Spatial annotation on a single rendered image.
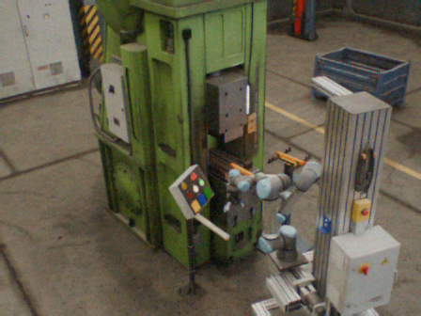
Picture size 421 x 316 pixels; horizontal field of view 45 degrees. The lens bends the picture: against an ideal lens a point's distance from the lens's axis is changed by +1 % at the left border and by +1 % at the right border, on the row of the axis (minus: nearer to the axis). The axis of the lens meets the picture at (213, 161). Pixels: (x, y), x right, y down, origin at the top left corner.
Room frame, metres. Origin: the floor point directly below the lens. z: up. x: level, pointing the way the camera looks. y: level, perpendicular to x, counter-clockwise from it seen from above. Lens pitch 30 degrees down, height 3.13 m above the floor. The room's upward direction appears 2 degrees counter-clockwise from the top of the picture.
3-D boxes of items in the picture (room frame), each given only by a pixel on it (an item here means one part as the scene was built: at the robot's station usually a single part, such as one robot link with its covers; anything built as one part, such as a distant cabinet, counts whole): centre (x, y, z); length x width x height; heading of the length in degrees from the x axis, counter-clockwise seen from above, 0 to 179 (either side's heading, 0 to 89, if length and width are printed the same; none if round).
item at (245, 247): (3.84, -0.08, 0.23); 0.55 x 0.37 x 0.47; 39
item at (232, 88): (3.83, -0.08, 1.56); 0.42 x 0.39 x 0.40; 39
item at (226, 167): (3.80, -0.04, 0.96); 0.42 x 0.20 x 0.09; 39
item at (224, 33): (3.95, 0.01, 2.06); 0.44 x 0.41 x 0.47; 39
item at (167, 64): (3.74, 0.28, 1.15); 0.44 x 0.26 x 2.30; 39
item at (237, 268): (3.60, -0.20, 0.01); 0.58 x 0.39 x 0.01; 129
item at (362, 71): (7.28, -2.27, 0.36); 1.20 x 0.80 x 0.72; 40
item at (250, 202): (3.84, -0.08, 0.69); 0.56 x 0.38 x 0.45; 39
